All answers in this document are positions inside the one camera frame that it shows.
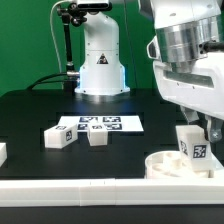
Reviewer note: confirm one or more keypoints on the white sheet with markers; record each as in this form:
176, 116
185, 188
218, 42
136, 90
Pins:
130, 123

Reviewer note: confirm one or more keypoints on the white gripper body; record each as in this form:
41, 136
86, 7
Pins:
202, 90

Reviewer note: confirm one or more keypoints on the white round stool seat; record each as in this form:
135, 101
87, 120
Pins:
168, 164

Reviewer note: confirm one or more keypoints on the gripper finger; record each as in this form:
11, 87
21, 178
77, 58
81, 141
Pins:
191, 116
214, 126

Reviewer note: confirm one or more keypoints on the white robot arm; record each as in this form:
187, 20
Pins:
187, 52

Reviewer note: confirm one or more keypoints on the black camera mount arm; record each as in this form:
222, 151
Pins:
70, 15

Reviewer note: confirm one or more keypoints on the white block at left edge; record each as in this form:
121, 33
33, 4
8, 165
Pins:
3, 153

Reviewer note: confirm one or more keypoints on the white obstacle wall frame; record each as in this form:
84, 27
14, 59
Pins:
105, 192

